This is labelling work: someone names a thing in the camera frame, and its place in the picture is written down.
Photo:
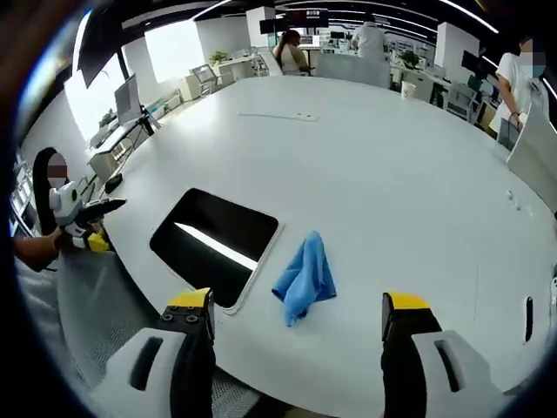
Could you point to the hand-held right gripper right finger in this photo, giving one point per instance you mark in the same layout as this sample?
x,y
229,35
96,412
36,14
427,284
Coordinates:
x,y
444,374

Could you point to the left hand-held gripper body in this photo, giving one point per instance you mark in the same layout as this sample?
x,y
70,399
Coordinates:
x,y
65,204

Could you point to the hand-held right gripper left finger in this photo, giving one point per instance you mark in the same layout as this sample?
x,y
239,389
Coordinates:
x,y
143,374

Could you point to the blue cleaning cloth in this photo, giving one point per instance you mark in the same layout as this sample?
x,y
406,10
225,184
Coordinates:
x,y
306,278

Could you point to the person's left hand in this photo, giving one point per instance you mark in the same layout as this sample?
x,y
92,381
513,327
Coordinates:
x,y
58,238

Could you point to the small black object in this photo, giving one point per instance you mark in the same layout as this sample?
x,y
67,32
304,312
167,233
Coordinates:
x,y
113,183

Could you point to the grey mesh chair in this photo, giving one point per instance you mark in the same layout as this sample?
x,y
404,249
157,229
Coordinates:
x,y
104,305

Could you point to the white side desk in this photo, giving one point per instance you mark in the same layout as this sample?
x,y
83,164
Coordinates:
x,y
117,143

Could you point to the grey computer monitor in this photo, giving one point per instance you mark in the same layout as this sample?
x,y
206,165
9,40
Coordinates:
x,y
127,99

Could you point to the white device with black slot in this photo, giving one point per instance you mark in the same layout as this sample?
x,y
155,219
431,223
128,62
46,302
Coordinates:
x,y
539,318

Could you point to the white mesh office chair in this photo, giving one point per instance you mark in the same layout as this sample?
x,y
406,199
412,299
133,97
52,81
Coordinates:
x,y
203,78

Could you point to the green potted plant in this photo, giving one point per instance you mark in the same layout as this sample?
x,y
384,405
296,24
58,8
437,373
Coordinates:
x,y
409,57
218,57

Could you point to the white chair back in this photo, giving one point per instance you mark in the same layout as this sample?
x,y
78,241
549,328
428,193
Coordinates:
x,y
352,70
534,152

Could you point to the white paper bag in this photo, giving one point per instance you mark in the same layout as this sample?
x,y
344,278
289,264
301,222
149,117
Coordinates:
x,y
508,132

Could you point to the white paper cup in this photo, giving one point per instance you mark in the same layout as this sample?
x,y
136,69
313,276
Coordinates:
x,y
408,89

